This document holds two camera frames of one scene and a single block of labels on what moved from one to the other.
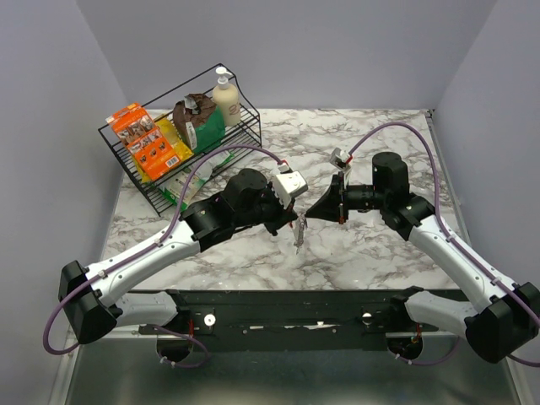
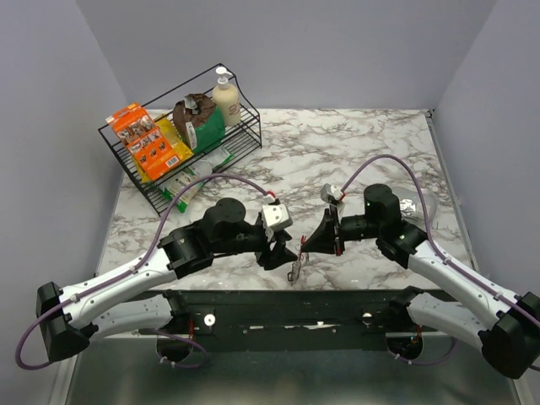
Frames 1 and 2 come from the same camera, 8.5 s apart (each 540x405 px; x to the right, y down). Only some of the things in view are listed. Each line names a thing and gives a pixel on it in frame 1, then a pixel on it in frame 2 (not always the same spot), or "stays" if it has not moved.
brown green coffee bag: (199, 121) stays
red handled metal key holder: (303, 226) → (296, 267)
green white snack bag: (186, 186) stays
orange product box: (138, 131) stays
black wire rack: (170, 145) stays
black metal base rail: (293, 320) stays
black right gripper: (329, 207) → (322, 240)
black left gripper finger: (273, 226) → (280, 237)
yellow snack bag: (169, 130) stays
